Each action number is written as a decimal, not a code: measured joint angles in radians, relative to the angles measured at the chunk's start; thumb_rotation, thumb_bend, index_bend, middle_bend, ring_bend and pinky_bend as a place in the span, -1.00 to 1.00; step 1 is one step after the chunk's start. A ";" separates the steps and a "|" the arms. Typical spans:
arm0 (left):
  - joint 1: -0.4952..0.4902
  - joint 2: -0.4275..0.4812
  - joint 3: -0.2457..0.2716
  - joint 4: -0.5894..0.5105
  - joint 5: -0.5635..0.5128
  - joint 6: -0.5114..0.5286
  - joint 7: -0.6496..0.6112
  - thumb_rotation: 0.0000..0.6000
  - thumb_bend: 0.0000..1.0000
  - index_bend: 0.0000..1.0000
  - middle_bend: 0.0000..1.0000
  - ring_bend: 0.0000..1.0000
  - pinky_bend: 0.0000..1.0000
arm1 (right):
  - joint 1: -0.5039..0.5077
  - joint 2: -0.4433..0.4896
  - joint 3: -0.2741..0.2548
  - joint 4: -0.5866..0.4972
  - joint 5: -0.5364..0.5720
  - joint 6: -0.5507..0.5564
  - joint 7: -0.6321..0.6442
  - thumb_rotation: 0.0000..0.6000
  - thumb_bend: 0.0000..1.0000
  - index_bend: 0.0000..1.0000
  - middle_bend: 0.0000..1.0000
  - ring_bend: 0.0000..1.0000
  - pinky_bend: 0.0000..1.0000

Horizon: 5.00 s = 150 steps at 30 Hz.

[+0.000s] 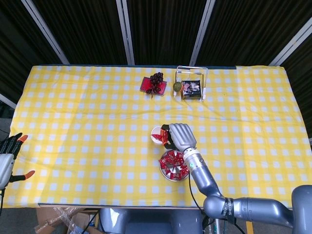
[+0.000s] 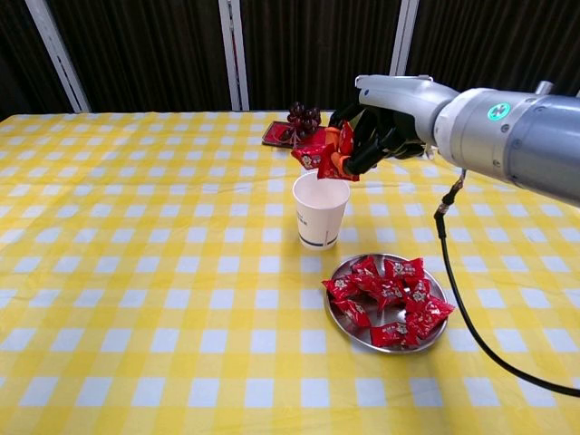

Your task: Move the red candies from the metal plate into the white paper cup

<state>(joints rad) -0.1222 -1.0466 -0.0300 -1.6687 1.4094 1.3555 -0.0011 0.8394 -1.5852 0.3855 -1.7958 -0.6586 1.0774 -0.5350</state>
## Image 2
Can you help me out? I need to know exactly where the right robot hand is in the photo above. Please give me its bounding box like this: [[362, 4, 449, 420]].
[[326, 74, 459, 178]]

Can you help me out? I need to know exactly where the white paper cup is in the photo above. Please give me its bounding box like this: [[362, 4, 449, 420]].
[[292, 171, 352, 251]]

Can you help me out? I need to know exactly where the dark red grape bunch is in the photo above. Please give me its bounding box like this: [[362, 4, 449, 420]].
[[281, 101, 323, 153]]

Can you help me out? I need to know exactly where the red rectangular tray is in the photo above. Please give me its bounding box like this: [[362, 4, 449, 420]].
[[261, 120, 328, 151]]

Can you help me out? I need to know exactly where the round steel plate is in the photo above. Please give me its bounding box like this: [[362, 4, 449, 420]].
[[324, 252, 449, 354]]

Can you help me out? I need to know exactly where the white frame post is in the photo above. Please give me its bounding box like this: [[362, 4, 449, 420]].
[[217, 0, 250, 111], [390, 0, 421, 78], [24, 0, 92, 113]]

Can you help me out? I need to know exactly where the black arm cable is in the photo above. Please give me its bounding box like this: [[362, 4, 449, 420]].
[[433, 166, 580, 400]]

